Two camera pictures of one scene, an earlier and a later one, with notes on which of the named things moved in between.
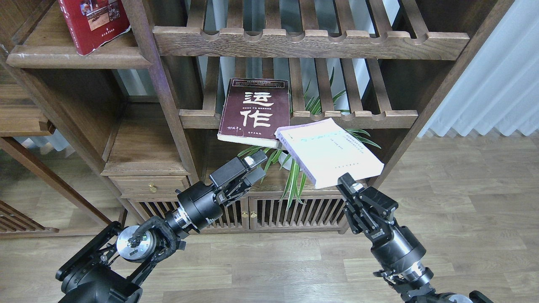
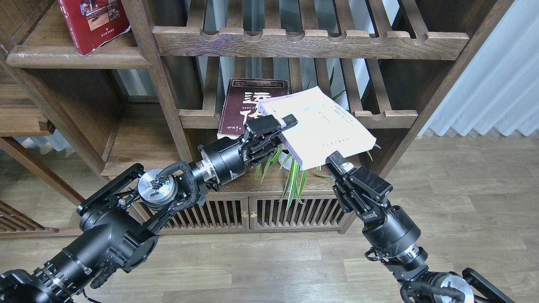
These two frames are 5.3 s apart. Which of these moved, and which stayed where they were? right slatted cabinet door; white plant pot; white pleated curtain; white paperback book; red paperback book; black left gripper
Moved: black left gripper; white paperback book
Stayed: white plant pot; red paperback book; white pleated curtain; right slatted cabinet door
